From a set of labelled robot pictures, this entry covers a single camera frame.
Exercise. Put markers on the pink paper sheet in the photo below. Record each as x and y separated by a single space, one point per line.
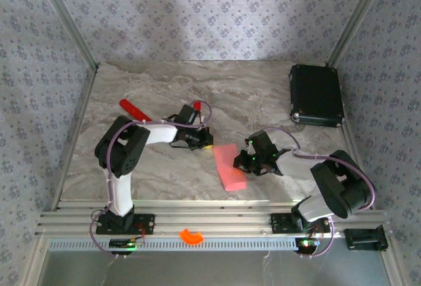
228 167

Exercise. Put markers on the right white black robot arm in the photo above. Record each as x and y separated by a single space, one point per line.
342 181

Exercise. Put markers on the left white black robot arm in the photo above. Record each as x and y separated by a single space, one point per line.
123 149

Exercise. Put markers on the small red block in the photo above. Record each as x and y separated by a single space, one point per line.
197 105

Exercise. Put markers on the red marker pen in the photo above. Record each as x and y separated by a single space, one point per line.
135 110

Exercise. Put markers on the orange curved plastic piece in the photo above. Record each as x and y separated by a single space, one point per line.
190 237

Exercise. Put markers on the black hard case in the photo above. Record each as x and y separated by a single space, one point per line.
315 95

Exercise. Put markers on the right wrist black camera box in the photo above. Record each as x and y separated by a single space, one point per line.
261 143

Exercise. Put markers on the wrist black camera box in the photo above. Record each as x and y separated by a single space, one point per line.
187 114
261 143

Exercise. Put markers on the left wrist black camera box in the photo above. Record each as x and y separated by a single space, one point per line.
187 114

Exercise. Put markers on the aluminium mounting rail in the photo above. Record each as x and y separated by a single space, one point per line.
210 217

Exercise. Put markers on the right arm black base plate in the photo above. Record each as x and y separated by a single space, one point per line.
279 223

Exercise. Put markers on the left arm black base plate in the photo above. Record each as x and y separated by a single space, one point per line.
144 223

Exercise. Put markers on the black clamp bracket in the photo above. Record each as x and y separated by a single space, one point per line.
365 238

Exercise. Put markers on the aluminium corner post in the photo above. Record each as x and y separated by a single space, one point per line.
65 19
358 19

